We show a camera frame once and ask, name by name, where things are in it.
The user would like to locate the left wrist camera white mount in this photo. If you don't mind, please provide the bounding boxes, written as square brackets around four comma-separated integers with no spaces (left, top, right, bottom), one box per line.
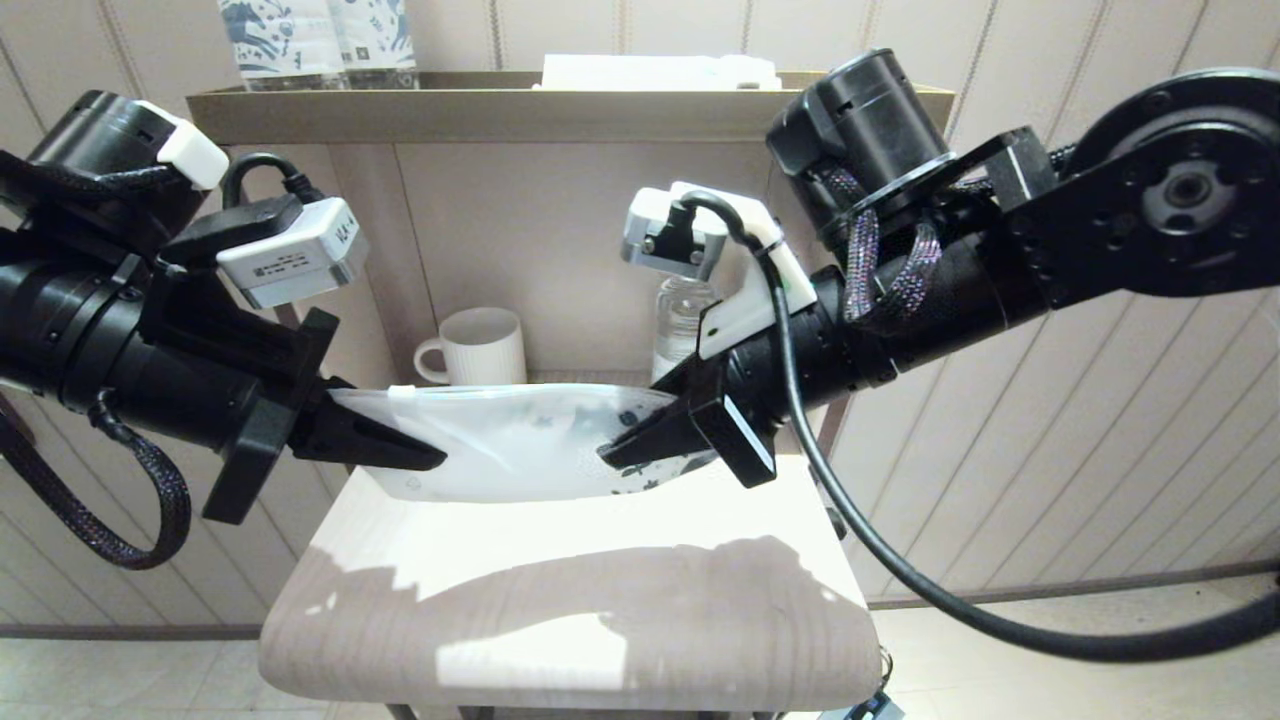
[135,100,371,311]

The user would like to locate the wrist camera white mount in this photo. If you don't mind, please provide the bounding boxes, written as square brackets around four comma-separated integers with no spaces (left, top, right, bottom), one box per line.
[620,182,819,361]
[135,100,371,311]

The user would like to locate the clear plastic water bottle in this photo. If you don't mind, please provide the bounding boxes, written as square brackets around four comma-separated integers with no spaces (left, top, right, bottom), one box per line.
[652,275,721,386]

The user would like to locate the white packet with blue print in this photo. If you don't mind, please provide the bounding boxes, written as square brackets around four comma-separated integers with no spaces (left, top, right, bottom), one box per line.
[540,53,783,91]

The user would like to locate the thick black camera cable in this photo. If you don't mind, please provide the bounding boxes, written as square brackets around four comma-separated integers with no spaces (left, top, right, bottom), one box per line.
[680,190,1280,663]

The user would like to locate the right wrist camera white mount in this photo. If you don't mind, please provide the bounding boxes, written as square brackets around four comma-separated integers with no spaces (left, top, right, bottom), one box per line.
[620,182,819,361]

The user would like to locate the braided cable of right arm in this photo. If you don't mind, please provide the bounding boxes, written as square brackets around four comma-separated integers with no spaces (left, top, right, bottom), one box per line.
[820,165,946,336]

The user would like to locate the braided cable of arm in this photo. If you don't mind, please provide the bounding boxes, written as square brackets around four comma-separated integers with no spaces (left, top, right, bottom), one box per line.
[0,390,193,571]
[820,165,946,336]

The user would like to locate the braided cable of left arm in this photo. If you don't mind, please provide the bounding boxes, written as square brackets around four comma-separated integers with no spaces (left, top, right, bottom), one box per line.
[0,390,193,571]

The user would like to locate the blue patterned packs on shelf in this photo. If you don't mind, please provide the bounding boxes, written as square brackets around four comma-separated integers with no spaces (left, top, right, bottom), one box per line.
[217,0,346,91]

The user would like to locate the white floral plastic pouch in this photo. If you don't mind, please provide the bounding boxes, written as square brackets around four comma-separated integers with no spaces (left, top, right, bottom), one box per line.
[330,383,717,504]

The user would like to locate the white ribbed mug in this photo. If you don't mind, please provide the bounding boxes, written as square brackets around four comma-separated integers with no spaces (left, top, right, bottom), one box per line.
[414,307,528,387]

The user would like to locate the light wooden shelf table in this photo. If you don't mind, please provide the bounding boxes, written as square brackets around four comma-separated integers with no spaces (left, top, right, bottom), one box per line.
[185,70,956,720]

